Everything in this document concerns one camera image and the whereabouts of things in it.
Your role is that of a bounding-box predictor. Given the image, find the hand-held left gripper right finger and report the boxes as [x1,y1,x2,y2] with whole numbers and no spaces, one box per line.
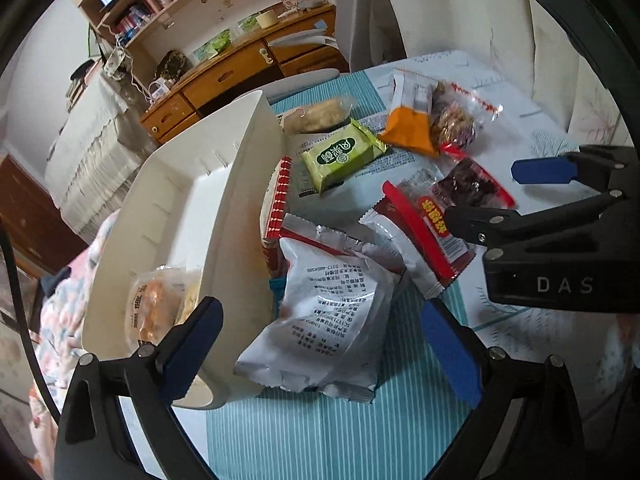
[421,299,587,480]

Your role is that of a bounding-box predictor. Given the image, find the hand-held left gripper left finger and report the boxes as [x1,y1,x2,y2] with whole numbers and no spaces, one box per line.
[52,296,226,480]

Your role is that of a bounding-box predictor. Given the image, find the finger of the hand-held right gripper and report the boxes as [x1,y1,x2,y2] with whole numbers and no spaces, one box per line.
[444,180,640,251]
[511,145,640,197]

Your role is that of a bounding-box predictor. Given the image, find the dark red dried fruit packet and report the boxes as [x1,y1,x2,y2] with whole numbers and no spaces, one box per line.
[430,157,516,211]

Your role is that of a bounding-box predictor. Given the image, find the red and white snack packet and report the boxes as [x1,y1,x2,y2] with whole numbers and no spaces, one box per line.
[359,180,476,301]

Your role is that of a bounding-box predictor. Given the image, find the blue and silver snack packet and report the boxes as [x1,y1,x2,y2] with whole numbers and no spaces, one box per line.
[234,214,408,406]

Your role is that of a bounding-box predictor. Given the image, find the white plastic basket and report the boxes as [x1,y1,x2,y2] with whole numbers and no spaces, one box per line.
[81,89,301,408]

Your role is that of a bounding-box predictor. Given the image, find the red and white cookie packet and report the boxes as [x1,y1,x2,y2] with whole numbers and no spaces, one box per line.
[259,156,296,281]

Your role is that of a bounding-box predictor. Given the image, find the white tree print tablecloth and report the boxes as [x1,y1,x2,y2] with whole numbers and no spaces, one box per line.
[350,50,640,480]

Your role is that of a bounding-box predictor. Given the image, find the clear orange pastry packet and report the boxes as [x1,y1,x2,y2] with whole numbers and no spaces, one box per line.
[125,267,203,348]

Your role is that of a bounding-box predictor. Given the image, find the clear bag of mixed nuts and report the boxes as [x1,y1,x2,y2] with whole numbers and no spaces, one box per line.
[430,79,503,153]

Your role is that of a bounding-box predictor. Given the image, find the floral blanket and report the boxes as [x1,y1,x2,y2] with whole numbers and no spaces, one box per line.
[27,210,132,480]

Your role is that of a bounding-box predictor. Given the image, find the teal striped placemat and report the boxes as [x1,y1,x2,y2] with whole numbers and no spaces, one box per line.
[205,67,481,480]

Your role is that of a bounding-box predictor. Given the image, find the orange and white snack packet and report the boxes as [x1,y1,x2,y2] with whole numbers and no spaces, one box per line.
[377,69,436,157]

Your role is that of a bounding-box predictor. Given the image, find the dark blue cloth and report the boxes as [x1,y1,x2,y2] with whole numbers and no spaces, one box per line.
[42,265,74,307]

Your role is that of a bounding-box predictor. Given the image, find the white leaf print curtain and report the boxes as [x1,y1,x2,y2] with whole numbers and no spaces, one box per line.
[370,0,640,161]

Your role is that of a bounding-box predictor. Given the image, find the green snack packet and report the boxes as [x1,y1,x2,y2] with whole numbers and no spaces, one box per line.
[301,119,388,196]

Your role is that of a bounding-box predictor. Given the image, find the clear bread packet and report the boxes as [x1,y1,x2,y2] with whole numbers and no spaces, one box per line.
[280,99,353,135]

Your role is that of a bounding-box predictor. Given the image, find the grey office chair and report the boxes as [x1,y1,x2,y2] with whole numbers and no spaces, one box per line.
[250,0,406,106]

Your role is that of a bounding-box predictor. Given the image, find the white lace cloth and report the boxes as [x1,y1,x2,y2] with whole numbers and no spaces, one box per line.
[45,67,153,211]

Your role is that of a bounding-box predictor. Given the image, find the wooden desk with drawers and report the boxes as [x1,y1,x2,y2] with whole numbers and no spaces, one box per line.
[140,2,351,143]

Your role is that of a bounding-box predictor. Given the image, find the dark floral pouch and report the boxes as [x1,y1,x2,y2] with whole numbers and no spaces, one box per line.
[155,50,189,81]

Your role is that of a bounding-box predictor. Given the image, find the floral patterned hanging pouch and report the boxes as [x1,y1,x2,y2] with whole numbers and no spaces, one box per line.
[102,47,133,81]

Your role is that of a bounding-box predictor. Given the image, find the black hat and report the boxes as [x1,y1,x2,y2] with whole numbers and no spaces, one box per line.
[70,60,102,82]

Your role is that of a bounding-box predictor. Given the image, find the green printed packet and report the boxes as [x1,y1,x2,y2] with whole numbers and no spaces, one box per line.
[192,30,236,61]

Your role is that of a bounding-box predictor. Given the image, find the row of colourful books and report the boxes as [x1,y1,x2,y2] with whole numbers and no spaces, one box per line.
[114,4,153,37]

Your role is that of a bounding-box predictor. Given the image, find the wooden bookshelf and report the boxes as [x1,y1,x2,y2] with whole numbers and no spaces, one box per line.
[77,0,331,76]

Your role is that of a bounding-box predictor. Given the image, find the black cable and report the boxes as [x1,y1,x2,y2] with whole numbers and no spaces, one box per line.
[0,220,63,416]

